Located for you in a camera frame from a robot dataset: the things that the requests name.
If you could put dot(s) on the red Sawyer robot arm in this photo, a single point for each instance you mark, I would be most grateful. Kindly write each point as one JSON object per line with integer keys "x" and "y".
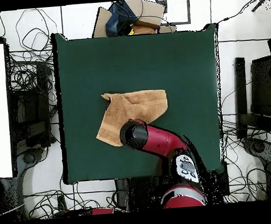
{"x": 161, "y": 140}

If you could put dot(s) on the dark green table cloth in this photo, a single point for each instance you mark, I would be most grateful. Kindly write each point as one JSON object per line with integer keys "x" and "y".
{"x": 87, "y": 62}

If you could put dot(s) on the orange brown cloth item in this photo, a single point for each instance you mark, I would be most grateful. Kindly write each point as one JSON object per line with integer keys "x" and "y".
{"x": 143, "y": 30}

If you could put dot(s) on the blue bag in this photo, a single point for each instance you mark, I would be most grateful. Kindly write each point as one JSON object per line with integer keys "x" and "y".
{"x": 116, "y": 22}

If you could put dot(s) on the large cardboard box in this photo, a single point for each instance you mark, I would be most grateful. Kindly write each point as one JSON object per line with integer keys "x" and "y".
{"x": 146, "y": 11}

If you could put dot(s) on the black equipment rack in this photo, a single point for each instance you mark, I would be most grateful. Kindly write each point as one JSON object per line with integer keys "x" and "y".
{"x": 32, "y": 108}

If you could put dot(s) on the black power strip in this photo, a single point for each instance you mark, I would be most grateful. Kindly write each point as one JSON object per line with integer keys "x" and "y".
{"x": 62, "y": 204}

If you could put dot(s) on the orange terry towel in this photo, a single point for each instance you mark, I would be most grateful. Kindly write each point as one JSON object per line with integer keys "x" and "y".
{"x": 130, "y": 107}

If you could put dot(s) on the dark stand foot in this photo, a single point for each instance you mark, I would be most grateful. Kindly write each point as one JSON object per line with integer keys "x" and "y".
{"x": 257, "y": 147}
{"x": 29, "y": 157}

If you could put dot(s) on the black upright bar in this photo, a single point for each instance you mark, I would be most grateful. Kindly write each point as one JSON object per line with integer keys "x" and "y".
{"x": 241, "y": 92}

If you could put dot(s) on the flat cardboard sheet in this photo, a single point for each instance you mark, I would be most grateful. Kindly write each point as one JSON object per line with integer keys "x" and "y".
{"x": 101, "y": 23}

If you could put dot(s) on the black panel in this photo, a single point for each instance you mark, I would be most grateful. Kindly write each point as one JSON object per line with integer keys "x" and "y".
{"x": 262, "y": 85}

